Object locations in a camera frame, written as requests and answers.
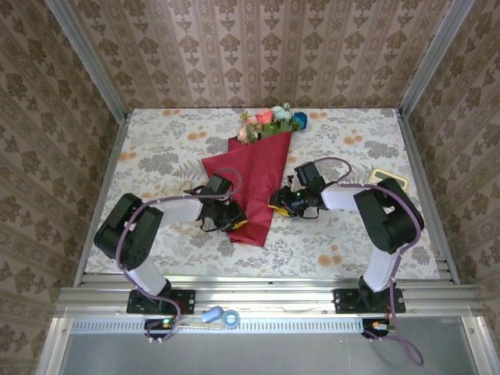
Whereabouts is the artificial flower bunch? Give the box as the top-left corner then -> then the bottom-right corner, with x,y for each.
237,102 -> 310,146

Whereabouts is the black controller board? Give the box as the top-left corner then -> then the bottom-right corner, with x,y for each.
362,318 -> 394,340
144,318 -> 179,340

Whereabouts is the dark red wrapping paper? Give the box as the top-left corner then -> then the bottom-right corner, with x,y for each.
201,130 -> 294,248

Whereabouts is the aluminium frame beam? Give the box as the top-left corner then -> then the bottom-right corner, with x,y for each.
54,273 -> 481,318

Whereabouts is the aluminium frame post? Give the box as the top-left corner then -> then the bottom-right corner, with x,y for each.
44,0 -> 130,123
397,0 -> 477,120

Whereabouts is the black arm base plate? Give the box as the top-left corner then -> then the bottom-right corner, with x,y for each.
127,288 -> 196,316
331,287 -> 406,315

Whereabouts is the floral tablecloth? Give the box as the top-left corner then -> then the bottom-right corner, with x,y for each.
84,107 -> 441,280

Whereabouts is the grey metal sheet panel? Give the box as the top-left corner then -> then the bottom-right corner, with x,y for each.
58,334 -> 480,375

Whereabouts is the white slotted cable duct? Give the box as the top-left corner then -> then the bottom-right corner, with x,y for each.
70,318 -> 466,335

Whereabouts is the yellow calculator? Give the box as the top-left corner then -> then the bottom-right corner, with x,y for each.
368,167 -> 409,192

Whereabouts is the aluminium table side rail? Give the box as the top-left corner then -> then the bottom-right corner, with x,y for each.
73,112 -> 132,287
395,108 -> 463,285

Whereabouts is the aluminium frame leg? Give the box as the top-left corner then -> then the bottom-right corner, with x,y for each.
460,316 -> 500,375
37,316 -> 73,375

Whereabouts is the purple braided cable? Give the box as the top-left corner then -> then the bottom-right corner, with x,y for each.
116,167 -> 244,347
311,156 -> 427,367

